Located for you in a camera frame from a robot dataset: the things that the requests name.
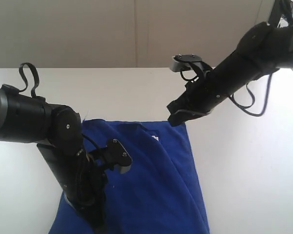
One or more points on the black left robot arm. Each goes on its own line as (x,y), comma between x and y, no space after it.
(57,132)

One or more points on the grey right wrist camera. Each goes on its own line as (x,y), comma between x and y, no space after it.
(183,63)

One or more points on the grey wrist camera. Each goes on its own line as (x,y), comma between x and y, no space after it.
(183,63)
(112,156)

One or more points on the blue microfiber towel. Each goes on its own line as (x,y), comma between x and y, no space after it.
(160,194)

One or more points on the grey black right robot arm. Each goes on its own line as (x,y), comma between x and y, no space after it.
(262,51)

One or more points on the dark window frame post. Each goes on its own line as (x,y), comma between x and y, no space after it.
(278,10)

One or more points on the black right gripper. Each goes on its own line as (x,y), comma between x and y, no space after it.
(200,97)

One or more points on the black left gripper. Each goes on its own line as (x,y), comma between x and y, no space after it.
(81,178)

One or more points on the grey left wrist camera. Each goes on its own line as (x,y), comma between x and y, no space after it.
(112,156)

